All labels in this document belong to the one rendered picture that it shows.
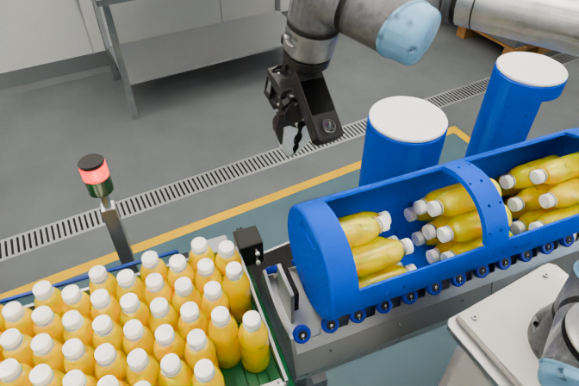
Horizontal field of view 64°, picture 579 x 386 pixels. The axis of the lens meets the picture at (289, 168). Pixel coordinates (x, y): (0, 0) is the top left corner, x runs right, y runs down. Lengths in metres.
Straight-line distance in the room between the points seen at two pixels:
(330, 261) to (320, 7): 0.57
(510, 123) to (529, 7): 1.55
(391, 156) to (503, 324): 0.80
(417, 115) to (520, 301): 0.86
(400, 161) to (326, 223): 0.69
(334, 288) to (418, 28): 0.62
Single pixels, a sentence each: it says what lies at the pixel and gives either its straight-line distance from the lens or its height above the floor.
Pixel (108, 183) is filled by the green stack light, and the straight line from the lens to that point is 1.27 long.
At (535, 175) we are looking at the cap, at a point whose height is 1.15.
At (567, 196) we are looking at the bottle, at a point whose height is 1.13.
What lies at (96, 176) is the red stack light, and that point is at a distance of 1.24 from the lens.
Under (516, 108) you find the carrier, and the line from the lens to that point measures 2.15.
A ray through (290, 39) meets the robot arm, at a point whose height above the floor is 1.71.
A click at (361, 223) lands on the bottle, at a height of 1.18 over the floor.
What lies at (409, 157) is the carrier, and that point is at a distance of 1.66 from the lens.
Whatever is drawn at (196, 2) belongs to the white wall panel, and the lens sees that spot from 4.35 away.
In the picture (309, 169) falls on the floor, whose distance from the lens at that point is 3.01.
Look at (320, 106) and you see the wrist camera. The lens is 0.69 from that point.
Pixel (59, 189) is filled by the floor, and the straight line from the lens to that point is 3.21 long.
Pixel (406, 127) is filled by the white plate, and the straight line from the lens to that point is 1.68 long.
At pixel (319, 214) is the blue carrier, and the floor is 1.23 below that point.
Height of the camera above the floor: 2.01
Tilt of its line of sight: 42 degrees down
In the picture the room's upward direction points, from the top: straight up
